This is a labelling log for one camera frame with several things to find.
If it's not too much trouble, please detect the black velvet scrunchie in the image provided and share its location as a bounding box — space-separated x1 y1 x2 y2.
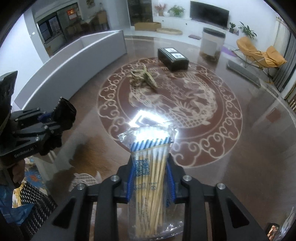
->
51 97 77 130

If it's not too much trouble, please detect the bag of bamboo sticks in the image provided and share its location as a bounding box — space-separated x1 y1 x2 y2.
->
118 121 184 240

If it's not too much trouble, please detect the gold pearl hair claw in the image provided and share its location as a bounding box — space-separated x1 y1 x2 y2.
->
129 65 158 89

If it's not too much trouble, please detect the person right hand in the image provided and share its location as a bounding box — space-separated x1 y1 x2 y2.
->
1 159 25 190

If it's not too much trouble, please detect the black rectangular box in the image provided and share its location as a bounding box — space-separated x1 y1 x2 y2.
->
158 48 189 72

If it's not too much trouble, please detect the green potted plant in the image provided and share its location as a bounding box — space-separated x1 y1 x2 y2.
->
168 5 185 18

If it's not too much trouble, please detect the yellow lounge chair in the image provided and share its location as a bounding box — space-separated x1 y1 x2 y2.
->
236 37 287 69

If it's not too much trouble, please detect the white tv cabinet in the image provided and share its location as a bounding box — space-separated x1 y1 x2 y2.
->
153 16 242 46

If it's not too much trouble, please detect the black television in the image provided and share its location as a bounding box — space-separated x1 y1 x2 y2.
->
190 1 229 28

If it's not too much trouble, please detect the white storage bin wall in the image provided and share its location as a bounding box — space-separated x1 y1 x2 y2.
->
14 30 127 111

